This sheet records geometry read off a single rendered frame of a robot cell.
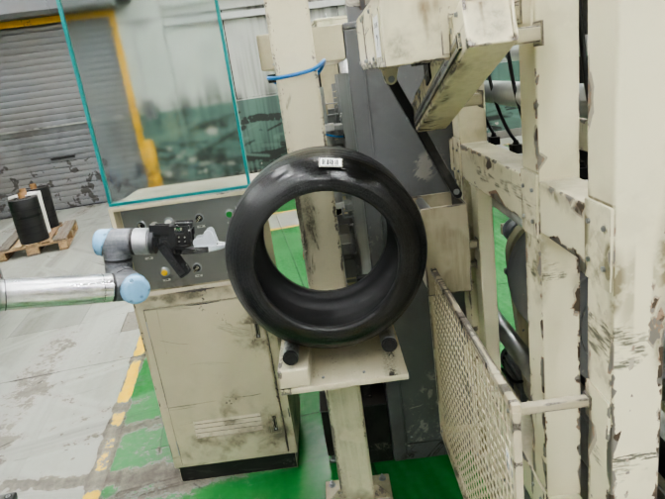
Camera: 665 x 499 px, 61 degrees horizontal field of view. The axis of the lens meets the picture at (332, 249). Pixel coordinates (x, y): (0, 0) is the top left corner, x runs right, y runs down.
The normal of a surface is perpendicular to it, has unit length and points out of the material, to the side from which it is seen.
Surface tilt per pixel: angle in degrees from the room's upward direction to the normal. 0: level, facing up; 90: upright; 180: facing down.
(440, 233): 90
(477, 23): 72
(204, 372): 91
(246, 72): 90
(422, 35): 90
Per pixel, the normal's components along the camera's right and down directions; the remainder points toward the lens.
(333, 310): -0.07, -0.61
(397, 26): 0.03, 0.29
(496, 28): -0.01, -0.01
